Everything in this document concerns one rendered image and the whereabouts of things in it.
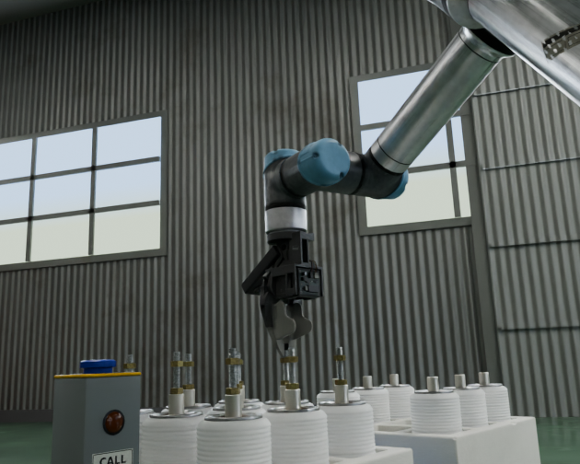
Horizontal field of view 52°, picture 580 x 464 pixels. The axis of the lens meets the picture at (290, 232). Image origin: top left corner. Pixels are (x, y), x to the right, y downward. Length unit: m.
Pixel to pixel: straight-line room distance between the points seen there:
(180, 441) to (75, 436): 0.19
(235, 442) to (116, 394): 0.16
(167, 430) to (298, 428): 0.18
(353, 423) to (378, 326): 2.59
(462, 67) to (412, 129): 0.13
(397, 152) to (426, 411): 0.50
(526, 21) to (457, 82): 0.29
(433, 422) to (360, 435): 0.28
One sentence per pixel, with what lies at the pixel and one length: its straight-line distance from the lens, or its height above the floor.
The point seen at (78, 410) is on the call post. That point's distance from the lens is 0.70.
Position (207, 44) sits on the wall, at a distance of 4.41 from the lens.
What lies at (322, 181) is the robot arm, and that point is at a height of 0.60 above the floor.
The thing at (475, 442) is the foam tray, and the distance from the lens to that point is 1.22.
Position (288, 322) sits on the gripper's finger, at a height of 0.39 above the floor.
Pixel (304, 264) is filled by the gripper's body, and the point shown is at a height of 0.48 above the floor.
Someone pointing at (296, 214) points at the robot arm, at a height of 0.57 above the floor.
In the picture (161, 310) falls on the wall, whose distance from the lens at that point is 4.00.
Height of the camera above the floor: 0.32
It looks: 12 degrees up
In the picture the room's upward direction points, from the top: 2 degrees counter-clockwise
